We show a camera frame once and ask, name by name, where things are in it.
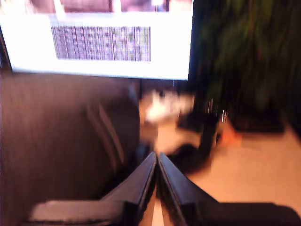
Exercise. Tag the green potted plant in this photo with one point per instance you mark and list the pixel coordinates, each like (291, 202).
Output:
(244, 58)

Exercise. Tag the grey fabric backpack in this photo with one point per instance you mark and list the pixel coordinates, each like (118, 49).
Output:
(58, 141)

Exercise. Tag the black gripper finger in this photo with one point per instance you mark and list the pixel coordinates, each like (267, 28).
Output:
(141, 186)
(181, 195)

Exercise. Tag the monitor showing camera views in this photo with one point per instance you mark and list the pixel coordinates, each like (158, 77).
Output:
(169, 47)

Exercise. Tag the white game controller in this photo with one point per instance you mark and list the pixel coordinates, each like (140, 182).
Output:
(162, 108)

